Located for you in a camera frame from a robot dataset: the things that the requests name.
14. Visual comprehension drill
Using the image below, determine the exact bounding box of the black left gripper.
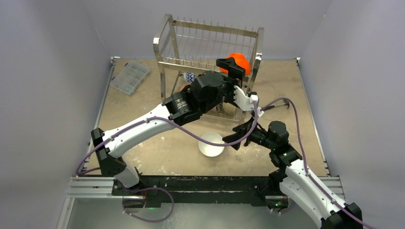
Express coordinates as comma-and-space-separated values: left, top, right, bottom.
202, 59, 245, 115

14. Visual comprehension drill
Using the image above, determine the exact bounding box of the red orange bowl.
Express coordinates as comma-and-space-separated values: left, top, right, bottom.
219, 52, 251, 76

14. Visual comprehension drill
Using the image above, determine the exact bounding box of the plain white bowl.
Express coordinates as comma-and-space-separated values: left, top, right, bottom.
199, 132, 224, 157

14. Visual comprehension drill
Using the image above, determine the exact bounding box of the stainless steel dish rack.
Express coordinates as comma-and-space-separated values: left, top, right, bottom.
153, 14, 265, 124

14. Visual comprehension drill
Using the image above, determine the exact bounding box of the tan glossy dark-rimmed bowl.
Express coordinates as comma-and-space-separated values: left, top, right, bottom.
178, 82, 191, 92

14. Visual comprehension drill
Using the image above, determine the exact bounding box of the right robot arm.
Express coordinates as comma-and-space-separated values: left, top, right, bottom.
222, 119, 363, 229

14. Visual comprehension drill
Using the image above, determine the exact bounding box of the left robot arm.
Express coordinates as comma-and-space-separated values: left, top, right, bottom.
91, 54, 251, 195

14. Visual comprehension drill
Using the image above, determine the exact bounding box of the clear plastic organizer box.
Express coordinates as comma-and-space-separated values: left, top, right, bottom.
110, 62, 150, 96

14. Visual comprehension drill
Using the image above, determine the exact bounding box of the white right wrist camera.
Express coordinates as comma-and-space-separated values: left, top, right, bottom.
250, 107, 265, 120

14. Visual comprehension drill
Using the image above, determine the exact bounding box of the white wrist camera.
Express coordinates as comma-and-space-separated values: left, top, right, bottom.
250, 107, 265, 120
233, 85, 259, 112

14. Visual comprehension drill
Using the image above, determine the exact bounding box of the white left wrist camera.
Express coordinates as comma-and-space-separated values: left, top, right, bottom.
233, 85, 259, 112

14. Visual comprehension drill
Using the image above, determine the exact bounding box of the black handled claw hammer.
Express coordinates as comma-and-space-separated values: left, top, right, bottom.
262, 98, 290, 111

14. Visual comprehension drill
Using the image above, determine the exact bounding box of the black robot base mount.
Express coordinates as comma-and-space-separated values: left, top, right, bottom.
112, 171, 290, 211

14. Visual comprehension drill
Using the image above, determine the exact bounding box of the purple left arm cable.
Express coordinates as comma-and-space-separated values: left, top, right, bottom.
75, 100, 259, 177

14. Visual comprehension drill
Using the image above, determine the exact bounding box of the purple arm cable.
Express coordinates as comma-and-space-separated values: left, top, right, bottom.
75, 100, 259, 177
261, 97, 377, 229

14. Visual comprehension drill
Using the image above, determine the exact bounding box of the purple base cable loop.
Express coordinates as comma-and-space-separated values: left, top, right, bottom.
122, 186, 175, 223

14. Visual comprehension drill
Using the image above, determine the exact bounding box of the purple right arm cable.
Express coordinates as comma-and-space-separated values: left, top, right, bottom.
261, 97, 377, 229

